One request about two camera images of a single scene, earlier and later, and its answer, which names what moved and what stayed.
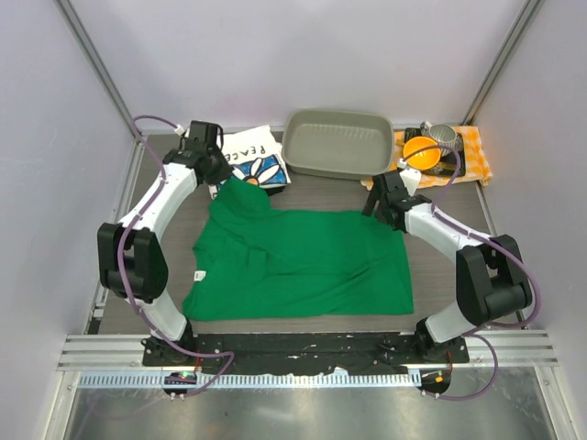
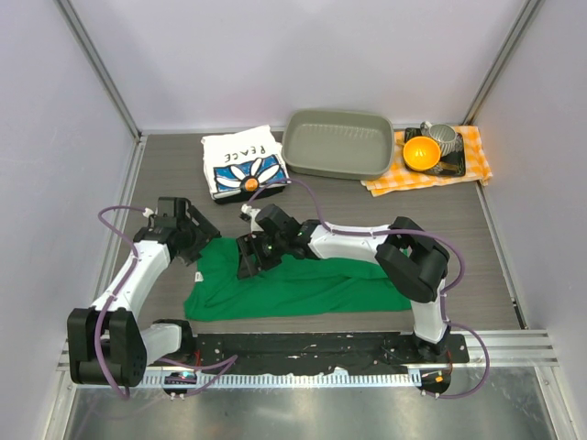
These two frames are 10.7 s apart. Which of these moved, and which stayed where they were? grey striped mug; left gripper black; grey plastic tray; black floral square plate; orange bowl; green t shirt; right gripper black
Moved: green t shirt; left gripper black; right gripper black
Stayed: grey striped mug; orange bowl; grey plastic tray; black floral square plate
